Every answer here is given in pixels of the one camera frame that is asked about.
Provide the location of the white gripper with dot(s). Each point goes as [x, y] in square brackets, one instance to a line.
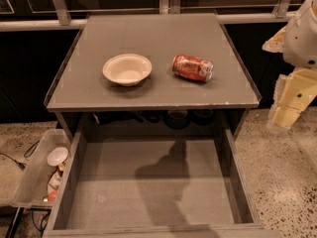
[303, 44]

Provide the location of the red coke can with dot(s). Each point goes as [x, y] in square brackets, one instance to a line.
[193, 68]

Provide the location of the grey cabinet with top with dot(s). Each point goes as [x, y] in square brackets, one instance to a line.
[80, 86]

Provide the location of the open grey top drawer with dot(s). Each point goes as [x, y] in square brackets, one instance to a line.
[155, 187]

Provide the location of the white paper bowl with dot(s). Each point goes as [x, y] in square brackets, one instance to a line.
[127, 69]

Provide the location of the white bowl in bin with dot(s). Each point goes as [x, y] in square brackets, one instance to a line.
[57, 156]

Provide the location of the red white items in bin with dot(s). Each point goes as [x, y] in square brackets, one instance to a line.
[54, 183]

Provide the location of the clear plastic bin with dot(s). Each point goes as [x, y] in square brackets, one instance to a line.
[33, 187]

